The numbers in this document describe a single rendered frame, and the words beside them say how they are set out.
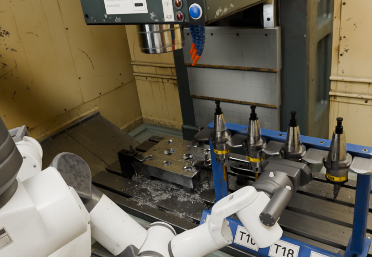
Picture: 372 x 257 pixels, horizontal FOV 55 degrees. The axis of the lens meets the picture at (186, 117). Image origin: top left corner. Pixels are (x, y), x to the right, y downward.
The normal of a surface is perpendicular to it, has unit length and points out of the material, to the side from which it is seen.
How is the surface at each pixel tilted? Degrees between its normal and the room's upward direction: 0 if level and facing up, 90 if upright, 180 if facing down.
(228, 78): 90
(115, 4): 90
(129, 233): 55
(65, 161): 50
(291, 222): 0
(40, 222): 86
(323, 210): 0
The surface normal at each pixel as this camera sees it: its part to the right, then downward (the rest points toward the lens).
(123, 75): 0.81, 0.14
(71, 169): 0.68, -0.62
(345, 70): -0.57, 0.40
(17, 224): 0.56, 0.21
